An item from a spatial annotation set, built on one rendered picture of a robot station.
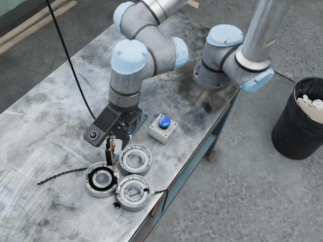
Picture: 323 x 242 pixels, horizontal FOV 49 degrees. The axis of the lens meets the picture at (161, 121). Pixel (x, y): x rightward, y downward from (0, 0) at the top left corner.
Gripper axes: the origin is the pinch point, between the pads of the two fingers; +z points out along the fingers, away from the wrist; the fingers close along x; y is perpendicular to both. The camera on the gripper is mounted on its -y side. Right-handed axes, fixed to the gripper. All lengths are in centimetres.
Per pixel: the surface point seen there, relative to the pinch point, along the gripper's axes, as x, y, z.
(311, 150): -62, 116, 64
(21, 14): 157, 99, 80
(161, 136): -6.2, 19.6, 6.6
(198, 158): -13, 63, 61
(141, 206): -15.2, -3.7, 9.4
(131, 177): -7.2, 2.4, 9.8
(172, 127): -7.3, 23.9, 5.4
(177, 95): 0.5, 40.4, 7.8
